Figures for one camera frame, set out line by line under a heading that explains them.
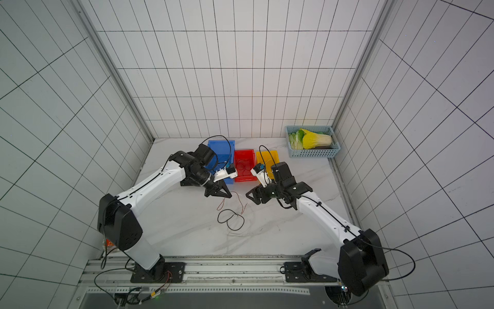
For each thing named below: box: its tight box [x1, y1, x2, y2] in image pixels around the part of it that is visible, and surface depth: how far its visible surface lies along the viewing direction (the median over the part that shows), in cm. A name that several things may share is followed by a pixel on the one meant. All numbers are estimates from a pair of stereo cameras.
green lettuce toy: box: [288, 130, 307, 150], surface depth 112 cm
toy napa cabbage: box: [299, 128, 333, 150], surface depth 113 cm
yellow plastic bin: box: [256, 150, 280, 179], surface depth 102 cm
